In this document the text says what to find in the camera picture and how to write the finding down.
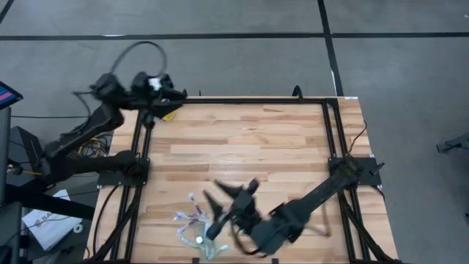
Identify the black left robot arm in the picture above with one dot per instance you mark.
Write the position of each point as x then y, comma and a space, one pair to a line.
91, 128

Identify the black floor stand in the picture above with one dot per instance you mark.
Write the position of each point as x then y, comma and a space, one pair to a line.
454, 143

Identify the grey vertical post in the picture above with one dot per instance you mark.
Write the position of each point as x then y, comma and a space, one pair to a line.
4, 146

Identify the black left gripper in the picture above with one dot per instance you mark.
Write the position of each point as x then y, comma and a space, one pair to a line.
146, 100

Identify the tablet with pink screen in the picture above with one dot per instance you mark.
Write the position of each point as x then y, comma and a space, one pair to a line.
9, 96

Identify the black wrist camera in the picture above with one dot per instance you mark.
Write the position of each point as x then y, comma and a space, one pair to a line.
155, 83
242, 201

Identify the white tape roll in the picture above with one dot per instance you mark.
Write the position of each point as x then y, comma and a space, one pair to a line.
74, 228

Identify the yellow blue wipes canister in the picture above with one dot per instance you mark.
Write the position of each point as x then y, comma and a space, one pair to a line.
170, 117

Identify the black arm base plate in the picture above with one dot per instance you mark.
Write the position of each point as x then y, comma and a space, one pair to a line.
110, 179
368, 179

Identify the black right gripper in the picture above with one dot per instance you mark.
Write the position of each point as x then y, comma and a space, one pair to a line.
249, 221

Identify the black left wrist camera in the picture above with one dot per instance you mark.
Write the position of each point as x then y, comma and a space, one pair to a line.
155, 83

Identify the purple toothbrush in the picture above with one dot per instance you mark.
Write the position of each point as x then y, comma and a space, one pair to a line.
194, 203
181, 216

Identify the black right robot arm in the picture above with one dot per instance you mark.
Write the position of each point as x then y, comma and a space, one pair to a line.
315, 199

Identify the teal mouthwash bottle white cap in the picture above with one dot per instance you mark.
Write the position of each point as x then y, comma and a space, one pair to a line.
199, 240

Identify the black floor box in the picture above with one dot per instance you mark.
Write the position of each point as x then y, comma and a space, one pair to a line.
25, 146

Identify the white papers on floor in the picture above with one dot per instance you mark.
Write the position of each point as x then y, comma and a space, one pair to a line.
51, 227

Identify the black aluminium table frame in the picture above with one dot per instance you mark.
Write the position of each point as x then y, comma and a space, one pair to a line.
238, 100

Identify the black clamp lever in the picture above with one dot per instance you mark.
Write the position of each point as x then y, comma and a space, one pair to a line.
377, 168

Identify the black floor beam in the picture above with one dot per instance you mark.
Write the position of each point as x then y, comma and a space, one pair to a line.
55, 207

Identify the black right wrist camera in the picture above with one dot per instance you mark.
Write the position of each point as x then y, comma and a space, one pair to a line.
242, 201

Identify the clear acrylic organizer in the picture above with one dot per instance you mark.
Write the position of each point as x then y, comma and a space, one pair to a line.
190, 243

